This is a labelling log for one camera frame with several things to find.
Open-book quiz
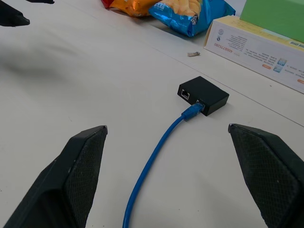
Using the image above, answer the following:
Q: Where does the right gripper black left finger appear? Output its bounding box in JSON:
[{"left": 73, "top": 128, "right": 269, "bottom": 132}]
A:
[{"left": 2, "top": 125, "right": 108, "bottom": 228}]

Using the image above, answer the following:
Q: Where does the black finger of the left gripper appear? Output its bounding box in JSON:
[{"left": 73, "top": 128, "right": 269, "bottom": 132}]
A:
[{"left": 0, "top": 0, "right": 55, "bottom": 28}]

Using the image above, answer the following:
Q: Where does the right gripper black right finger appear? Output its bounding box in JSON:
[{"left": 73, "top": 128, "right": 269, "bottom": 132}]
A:
[{"left": 228, "top": 123, "right": 304, "bottom": 228}]

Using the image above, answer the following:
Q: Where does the black network switch box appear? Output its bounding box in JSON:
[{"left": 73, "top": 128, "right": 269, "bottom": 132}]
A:
[{"left": 177, "top": 76, "right": 230, "bottom": 117}]

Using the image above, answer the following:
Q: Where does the orange chip bag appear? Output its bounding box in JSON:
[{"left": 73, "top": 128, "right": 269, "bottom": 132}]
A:
[{"left": 109, "top": 0, "right": 157, "bottom": 18}]

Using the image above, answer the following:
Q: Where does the white printed cardboard box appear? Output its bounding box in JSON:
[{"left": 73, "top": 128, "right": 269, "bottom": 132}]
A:
[{"left": 203, "top": 16, "right": 304, "bottom": 95}]

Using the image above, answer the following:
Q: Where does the green box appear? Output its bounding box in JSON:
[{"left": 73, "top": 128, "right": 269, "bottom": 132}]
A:
[{"left": 239, "top": 0, "right": 304, "bottom": 44}]

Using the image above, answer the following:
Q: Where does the blue chip bag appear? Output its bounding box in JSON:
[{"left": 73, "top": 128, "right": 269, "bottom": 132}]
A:
[{"left": 148, "top": 0, "right": 236, "bottom": 38}]

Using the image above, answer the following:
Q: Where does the blue Ethernet cable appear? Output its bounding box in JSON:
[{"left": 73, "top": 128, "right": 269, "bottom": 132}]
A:
[{"left": 122, "top": 99, "right": 206, "bottom": 228}]

